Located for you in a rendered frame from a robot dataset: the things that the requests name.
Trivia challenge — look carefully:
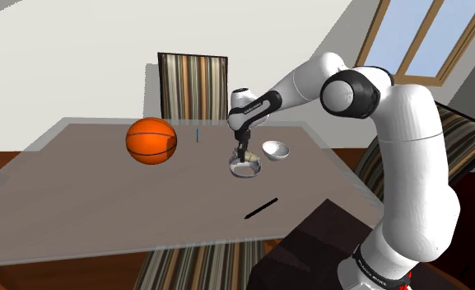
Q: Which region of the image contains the black pen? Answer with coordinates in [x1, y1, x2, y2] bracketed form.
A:
[244, 197, 279, 220]

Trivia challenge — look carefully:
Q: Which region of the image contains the white shallow bowl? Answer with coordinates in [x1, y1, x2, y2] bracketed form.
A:
[228, 149, 263, 180]

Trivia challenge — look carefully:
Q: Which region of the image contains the grey table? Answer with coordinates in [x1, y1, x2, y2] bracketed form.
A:
[0, 116, 384, 269]

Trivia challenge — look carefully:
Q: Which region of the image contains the wooden framed window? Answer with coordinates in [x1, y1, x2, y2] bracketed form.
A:
[354, 0, 475, 87]

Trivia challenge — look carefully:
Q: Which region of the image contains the dark robot stand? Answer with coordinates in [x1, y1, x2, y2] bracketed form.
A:
[246, 198, 384, 290]

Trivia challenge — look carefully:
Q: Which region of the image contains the orange basketball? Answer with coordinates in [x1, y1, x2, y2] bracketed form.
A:
[125, 116, 179, 166]

